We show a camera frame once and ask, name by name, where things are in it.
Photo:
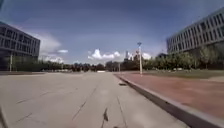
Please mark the distant tall building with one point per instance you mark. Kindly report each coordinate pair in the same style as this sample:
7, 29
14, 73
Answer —
126, 55

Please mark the lamp pole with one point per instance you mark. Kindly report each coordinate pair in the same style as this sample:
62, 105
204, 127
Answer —
140, 61

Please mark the grey concrete pavement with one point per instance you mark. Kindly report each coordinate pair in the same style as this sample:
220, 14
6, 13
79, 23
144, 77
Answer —
66, 96

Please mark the row of trees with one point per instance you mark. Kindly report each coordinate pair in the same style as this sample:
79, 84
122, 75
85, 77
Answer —
180, 61

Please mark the grass strip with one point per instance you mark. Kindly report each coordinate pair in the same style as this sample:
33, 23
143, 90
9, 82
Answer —
186, 74

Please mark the dark stone kerb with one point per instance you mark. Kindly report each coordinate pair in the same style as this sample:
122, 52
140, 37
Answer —
173, 108

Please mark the red brick path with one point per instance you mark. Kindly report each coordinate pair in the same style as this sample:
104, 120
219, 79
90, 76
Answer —
186, 90

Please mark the grey building with window grid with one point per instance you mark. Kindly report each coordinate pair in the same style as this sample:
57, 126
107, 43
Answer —
200, 33

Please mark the dark glass building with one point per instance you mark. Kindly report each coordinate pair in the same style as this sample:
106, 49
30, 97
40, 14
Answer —
16, 40

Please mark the pale pole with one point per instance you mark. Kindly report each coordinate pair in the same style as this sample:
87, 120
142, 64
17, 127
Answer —
10, 63

